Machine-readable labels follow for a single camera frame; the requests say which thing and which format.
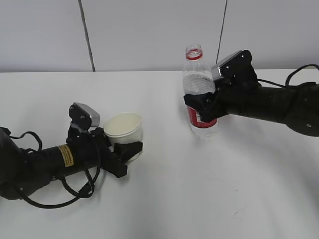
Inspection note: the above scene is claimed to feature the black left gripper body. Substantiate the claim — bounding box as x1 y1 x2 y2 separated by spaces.
66 127 128 178

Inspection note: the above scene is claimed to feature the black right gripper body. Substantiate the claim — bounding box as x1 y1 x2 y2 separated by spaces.
199 72 259 122

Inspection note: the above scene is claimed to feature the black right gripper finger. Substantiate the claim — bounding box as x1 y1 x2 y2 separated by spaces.
183 92 219 122

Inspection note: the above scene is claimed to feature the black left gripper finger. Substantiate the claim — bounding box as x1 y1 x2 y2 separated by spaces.
113 141 143 164

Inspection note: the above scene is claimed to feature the white paper cup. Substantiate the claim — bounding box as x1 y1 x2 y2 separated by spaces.
103 112 143 162

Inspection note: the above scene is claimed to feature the clear water bottle red label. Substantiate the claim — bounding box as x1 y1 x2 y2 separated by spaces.
182 44 217 137

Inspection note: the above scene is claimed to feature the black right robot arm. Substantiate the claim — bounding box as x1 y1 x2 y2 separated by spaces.
184 76 319 137

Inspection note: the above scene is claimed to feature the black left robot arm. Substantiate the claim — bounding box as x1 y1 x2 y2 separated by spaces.
0 127 143 200

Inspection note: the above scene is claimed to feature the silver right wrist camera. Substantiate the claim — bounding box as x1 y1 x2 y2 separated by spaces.
211 50 257 83

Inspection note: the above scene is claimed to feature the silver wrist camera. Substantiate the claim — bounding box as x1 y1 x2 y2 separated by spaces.
211 50 257 83
68 102 100 130

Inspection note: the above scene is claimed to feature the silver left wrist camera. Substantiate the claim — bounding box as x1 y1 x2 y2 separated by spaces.
68 102 100 130

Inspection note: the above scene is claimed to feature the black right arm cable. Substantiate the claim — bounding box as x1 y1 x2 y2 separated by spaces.
256 64 319 88

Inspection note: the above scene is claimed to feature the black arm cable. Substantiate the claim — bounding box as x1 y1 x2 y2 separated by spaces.
256 64 319 88
7 131 102 209

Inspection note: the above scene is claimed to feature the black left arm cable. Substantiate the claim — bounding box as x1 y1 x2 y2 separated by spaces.
7 131 102 209

